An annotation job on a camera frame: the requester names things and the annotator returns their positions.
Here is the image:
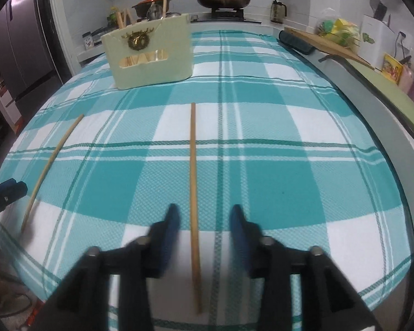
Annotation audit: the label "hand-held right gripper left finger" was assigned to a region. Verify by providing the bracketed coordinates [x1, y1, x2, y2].
[31, 203, 181, 331]

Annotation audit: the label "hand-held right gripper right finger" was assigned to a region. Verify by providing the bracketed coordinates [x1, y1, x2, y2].
[229, 205, 383, 331]

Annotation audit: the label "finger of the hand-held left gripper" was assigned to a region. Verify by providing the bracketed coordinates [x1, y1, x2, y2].
[0, 178, 17, 195]
[0, 181, 28, 226]

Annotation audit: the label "cream utensil holder box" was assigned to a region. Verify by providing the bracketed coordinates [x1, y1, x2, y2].
[101, 13, 194, 90]

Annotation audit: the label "teal plaid tablecloth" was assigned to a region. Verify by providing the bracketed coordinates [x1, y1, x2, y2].
[0, 29, 414, 331]

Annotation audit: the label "grey refrigerator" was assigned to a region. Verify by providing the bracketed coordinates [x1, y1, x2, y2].
[0, 0, 64, 111]

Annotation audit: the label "dark folded cloth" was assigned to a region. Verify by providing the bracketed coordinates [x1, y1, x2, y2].
[278, 30, 316, 56]

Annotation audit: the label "green mat with black edge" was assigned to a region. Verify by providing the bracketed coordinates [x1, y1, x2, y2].
[317, 54, 414, 143]

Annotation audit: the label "wooden cutting board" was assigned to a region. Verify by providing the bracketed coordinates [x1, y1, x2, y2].
[285, 27, 375, 70]

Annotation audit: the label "dark cooking pot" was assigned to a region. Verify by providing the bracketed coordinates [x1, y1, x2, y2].
[132, 0, 173, 18]

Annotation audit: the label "black gas stove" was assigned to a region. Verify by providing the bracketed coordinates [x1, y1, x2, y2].
[190, 9, 263, 25]

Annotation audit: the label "yellow printed packet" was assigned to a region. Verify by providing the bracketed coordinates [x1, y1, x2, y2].
[382, 53, 403, 85]

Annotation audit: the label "glass french press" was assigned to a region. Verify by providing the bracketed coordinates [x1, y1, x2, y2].
[271, 0, 288, 25]

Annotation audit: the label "pink bottle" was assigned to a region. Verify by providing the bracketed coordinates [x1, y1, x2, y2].
[398, 60, 414, 96]

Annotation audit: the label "bag of green yellow sponges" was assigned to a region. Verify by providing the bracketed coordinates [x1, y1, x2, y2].
[317, 17, 363, 47]

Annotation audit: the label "white appliance box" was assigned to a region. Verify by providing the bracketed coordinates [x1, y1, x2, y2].
[359, 0, 397, 71]

